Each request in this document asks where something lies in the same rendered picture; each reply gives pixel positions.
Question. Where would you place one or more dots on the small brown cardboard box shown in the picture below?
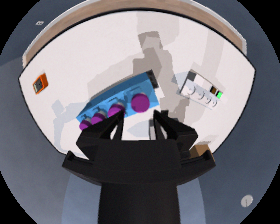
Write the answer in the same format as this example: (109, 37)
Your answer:
(198, 150)

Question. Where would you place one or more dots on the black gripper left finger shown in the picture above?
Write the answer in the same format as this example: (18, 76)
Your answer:
(104, 128)

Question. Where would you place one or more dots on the purple round cap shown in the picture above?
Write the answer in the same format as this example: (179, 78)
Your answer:
(114, 109)
(84, 124)
(140, 103)
(97, 117)

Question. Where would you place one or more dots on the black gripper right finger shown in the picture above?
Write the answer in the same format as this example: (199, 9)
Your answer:
(184, 135)

